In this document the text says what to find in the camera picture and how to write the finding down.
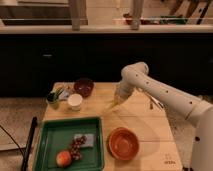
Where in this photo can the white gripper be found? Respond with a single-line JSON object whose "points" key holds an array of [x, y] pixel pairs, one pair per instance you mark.
{"points": [[123, 91]]}

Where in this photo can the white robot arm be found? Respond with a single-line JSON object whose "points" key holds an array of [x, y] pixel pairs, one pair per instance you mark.
{"points": [[197, 111]]}

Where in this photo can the dark maroon bowl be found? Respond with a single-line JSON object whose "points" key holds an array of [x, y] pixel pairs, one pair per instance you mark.
{"points": [[84, 87]]}

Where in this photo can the red-orange bowl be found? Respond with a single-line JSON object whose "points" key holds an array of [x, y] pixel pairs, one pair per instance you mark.
{"points": [[123, 144]]}

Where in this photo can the white cup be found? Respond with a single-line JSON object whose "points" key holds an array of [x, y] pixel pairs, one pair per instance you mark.
{"points": [[75, 101]]}

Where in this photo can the silver foil packet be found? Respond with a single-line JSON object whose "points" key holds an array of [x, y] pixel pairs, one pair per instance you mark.
{"points": [[66, 93]]}

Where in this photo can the blue-grey sponge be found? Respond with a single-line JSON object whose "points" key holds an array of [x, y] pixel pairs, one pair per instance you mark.
{"points": [[89, 139]]}

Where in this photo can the dark red grapes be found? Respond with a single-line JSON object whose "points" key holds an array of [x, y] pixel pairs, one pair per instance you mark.
{"points": [[74, 147]]}

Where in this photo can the green tray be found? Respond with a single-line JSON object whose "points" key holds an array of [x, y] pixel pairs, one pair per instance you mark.
{"points": [[57, 135]]}

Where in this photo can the red apple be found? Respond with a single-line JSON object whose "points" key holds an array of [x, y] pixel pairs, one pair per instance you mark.
{"points": [[63, 159]]}

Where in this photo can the black pole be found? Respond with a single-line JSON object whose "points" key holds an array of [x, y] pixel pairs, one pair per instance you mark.
{"points": [[30, 138]]}

